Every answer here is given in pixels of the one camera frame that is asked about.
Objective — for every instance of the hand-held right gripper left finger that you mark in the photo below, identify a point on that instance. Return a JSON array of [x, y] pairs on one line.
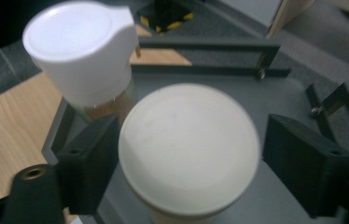
[[91, 161]]

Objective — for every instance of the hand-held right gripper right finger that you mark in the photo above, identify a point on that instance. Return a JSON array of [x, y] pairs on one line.
[[306, 161]]

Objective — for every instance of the dark grey corner rack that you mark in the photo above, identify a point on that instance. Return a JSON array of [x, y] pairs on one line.
[[287, 99]]

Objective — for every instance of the spice jar with wide cream lid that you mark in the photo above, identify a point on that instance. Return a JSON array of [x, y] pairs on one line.
[[188, 149]]

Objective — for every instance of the spice jar with tabbed white lid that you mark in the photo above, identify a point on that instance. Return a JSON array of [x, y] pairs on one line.
[[79, 53]]

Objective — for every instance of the wooden shelf unit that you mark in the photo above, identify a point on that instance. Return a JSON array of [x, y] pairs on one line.
[[290, 12]]

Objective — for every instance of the striped stand base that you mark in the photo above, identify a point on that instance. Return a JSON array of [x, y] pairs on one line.
[[150, 15]]

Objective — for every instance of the white cabinet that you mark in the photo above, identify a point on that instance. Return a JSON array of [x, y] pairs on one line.
[[250, 9]]

